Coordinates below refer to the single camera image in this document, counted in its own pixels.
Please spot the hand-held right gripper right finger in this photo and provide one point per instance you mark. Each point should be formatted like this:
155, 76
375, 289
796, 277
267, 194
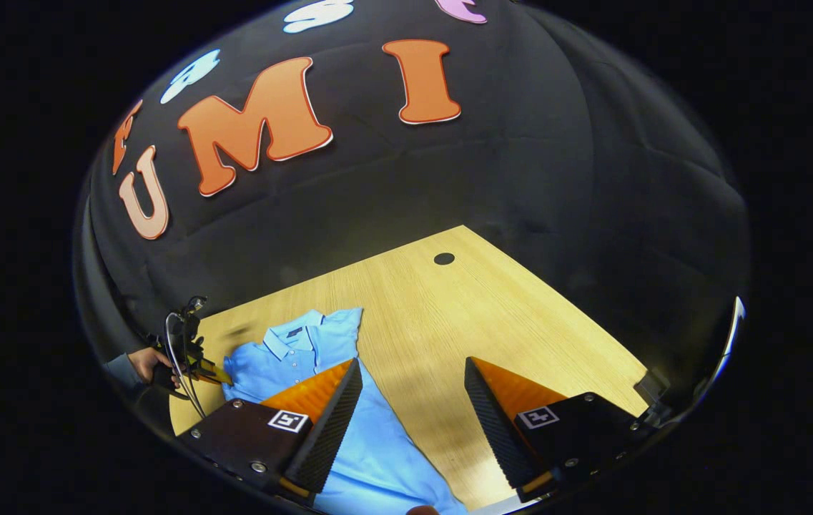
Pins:
495, 429

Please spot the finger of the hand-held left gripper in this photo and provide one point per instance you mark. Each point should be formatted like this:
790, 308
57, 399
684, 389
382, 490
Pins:
209, 372

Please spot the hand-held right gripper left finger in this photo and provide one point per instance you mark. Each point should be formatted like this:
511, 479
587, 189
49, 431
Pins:
327, 429

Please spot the light blue T-shirt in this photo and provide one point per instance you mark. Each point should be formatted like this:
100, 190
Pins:
377, 458

